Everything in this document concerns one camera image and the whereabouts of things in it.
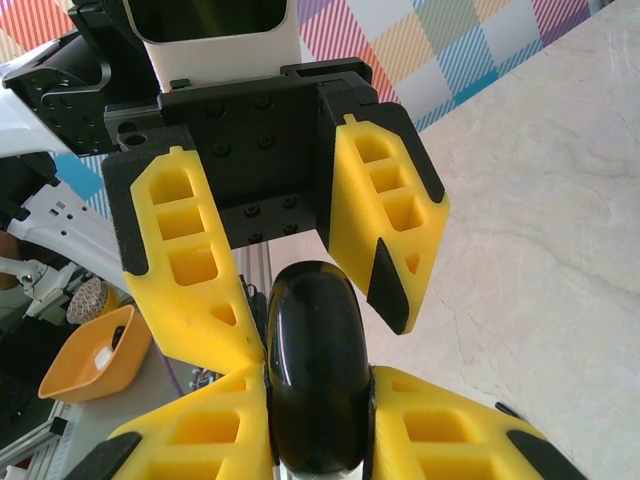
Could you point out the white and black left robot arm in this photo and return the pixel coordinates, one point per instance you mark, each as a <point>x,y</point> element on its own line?
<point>75,225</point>

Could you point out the black earbud charging case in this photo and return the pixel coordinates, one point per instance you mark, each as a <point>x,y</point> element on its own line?
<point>317,365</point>

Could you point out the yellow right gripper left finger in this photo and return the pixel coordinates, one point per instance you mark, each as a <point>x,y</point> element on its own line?
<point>200,430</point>

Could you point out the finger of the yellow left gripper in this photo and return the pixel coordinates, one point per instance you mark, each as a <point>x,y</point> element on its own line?
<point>180,240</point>
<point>390,200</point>

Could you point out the yellow roll with patterned face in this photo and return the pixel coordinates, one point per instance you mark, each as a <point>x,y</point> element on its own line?
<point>90,300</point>

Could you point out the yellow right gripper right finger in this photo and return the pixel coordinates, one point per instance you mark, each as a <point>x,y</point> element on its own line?
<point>440,430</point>

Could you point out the orange plastic bin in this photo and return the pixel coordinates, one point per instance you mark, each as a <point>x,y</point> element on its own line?
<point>75,370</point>

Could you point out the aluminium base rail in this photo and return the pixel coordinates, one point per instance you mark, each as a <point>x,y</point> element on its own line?
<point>255,265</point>

